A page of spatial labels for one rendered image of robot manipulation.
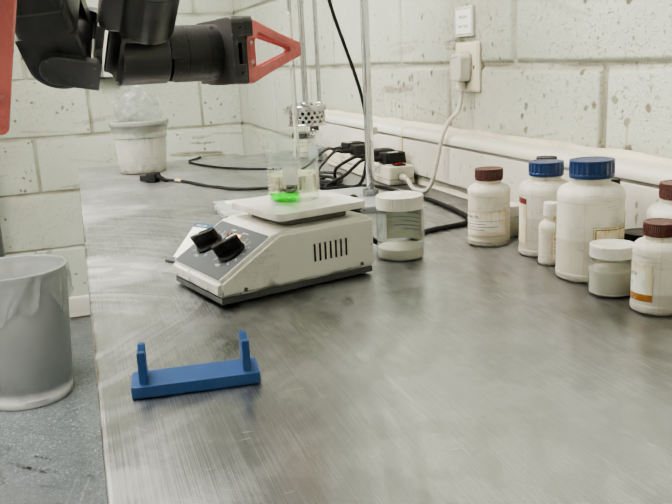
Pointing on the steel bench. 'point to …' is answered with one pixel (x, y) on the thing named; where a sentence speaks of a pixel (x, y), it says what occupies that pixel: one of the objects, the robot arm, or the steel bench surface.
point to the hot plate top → (330, 202)
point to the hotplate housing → (289, 256)
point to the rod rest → (194, 374)
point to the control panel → (207, 263)
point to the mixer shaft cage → (315, 115)
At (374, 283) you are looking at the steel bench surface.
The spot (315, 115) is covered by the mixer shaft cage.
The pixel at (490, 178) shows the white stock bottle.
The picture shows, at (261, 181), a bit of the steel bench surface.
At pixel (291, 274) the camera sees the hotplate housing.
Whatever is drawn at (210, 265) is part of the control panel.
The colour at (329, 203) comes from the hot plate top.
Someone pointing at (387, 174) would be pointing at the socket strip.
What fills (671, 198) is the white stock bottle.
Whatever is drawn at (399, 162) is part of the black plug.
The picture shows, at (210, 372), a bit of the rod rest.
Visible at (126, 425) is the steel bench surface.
